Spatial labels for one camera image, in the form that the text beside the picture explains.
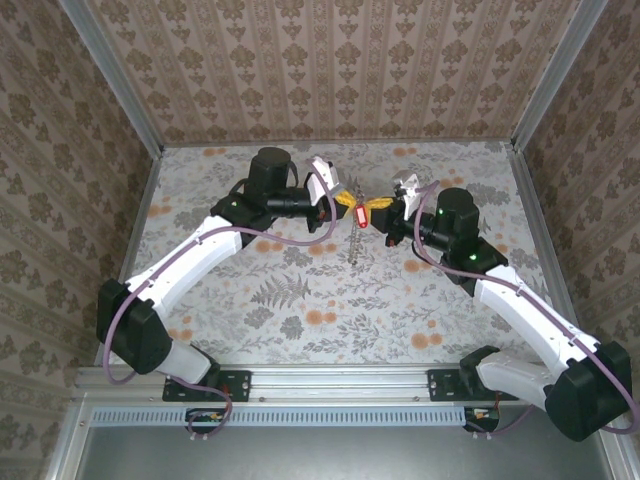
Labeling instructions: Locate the aluminium right corner post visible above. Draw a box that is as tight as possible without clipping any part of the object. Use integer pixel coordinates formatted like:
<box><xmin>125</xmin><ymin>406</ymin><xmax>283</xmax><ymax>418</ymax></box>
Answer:
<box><xmin>510</xmin><ymin>0</ymin><xmax>610</xmax><ymax>151</ymax></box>

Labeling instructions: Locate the grey slotted cable duct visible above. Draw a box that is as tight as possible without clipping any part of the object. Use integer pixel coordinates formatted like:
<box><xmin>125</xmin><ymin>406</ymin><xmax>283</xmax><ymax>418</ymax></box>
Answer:
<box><xmin>91</xmin><ymin>404</ymin><xmax>465</xmax><ymax>427</ymax></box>

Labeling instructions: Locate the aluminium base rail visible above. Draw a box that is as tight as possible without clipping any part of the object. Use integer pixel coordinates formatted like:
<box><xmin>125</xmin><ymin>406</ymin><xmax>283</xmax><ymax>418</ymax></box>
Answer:
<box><xmin>73</xmin><ymin>363</ymin><xmax>610</xmax><ymax>404</ymax></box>

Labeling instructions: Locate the floral print table cloth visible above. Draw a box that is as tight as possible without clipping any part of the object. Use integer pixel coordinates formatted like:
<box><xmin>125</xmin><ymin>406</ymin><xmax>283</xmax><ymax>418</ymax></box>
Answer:
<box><xmin>107</xmin><ymin>141</ymin><xmax>584</xmax><ymax>366</ymax></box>

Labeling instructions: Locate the grey metal panel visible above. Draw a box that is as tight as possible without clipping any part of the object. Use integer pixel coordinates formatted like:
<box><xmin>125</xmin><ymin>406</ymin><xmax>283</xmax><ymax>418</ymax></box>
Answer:
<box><xmin>74</xmin><ymin>424</ymin><xmax>619</xmax><ymax>480</ymax></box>

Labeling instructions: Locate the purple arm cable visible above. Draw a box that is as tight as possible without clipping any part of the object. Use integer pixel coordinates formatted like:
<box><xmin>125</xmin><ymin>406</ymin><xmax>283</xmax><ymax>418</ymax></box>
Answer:
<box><xmin>412</xmin><ymin>179</ymin><xmax>635</xmax><ymax>442</ymax></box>
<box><xmin>102</xmin><ymin>158</ymin><xmax>339</xmax><ymax>442</ymax></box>

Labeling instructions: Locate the aluminium corner post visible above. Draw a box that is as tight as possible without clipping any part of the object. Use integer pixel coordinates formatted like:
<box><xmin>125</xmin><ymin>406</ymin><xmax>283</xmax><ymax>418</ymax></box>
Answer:
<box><xmin>57</xmin><ymin>0</ymin><xmax>166</xmax><ymax>157</ymax></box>
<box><xmin>510</xmin><ymin>0</ymin><xmax>610</xmax><ymax>151</ymax></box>

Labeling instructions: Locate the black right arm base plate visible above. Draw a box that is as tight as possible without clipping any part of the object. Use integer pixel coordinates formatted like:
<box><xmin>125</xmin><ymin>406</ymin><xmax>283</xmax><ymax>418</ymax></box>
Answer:
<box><xmin>427</xmin><ymin>368</ymin><xmax>521</xmax><ymax>403</ymax></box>

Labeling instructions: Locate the aluminium left corner post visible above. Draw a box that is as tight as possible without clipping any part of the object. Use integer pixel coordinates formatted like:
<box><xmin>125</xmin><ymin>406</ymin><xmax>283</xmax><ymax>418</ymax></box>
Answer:
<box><xmin>57</xmin><ymin>0</ymin><xmax>166</xmax><ymax>157</ymax></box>

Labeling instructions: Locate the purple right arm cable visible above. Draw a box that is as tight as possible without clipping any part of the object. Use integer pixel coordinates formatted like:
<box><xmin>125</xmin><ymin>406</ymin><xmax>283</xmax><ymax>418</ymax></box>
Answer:
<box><xmin>412</xmin><ymin>179</ymin><xmax>635</xmax><ymax>442</ymax></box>

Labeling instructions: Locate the aluminium left side rail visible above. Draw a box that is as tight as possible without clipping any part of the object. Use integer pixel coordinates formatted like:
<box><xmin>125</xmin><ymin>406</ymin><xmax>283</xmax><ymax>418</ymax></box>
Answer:
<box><xmin>93</xmin><ymin>147</ymin><xmax>165</xmax><ymax>366</ymax></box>

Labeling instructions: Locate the black connector box with wires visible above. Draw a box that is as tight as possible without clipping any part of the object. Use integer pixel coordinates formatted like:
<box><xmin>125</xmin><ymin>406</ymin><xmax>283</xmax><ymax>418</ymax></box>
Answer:
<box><xmin>185</xmin><ymin>407</ymin><xmax>227</xmax><ymax>434</ymax></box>
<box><xmin>463</xmin><ymin>405</ymin><xmax>501</xmax><ymax>433</ymax></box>

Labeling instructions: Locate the aluminium right side rail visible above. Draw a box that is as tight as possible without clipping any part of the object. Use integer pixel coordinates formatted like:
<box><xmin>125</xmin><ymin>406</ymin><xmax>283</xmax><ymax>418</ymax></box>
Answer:
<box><xmin>503</xmin><ymin>142</ymin><xmax>594</xmax><ymax>364</ymax></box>

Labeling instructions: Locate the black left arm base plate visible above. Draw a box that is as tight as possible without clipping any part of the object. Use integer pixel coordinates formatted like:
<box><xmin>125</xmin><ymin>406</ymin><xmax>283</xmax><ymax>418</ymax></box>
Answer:
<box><xmin>162</xmin><ymin>368</ymin><xmax>252</xmax><ymax>404</ymax></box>

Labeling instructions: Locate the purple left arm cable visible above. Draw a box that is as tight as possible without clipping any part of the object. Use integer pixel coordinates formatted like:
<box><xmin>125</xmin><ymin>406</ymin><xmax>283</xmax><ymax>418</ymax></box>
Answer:
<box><xmin>102</xmin><ymin>158</ymin><xmax>339</xmax><ymax>442</ymax></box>

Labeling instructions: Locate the silver keyring chain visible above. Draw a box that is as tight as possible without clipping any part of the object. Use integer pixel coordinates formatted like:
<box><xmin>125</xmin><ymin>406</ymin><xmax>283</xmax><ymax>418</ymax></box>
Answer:
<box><xmin>347</xmin><ymin>184</ymin><xmax>366</xmax><ymax>266</ymax></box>

